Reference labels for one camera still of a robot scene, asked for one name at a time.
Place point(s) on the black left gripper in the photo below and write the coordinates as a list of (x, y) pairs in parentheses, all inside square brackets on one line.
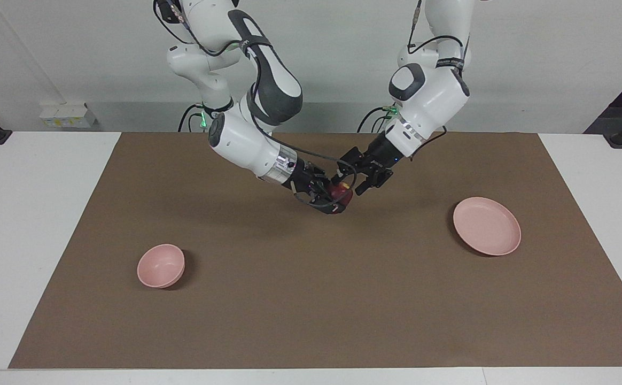
[(383, 155)]

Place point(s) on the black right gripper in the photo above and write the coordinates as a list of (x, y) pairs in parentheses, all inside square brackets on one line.
[(305, 179)]

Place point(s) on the dark red apple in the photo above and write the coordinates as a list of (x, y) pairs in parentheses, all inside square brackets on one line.
[(342, 193)]

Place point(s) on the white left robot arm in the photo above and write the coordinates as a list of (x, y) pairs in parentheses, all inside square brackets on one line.
[(428, 96)]

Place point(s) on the pink round plate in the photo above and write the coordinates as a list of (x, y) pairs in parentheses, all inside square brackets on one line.
[(487, 225)]

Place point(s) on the pink small bowl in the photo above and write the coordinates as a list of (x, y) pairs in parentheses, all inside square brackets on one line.
[(158, 264)]

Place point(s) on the brown table mat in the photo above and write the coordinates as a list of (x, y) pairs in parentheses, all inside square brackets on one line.
[(311, 278)]

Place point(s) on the white wall socket box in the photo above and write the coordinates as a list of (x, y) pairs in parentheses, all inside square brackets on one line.
[(68, 116)]

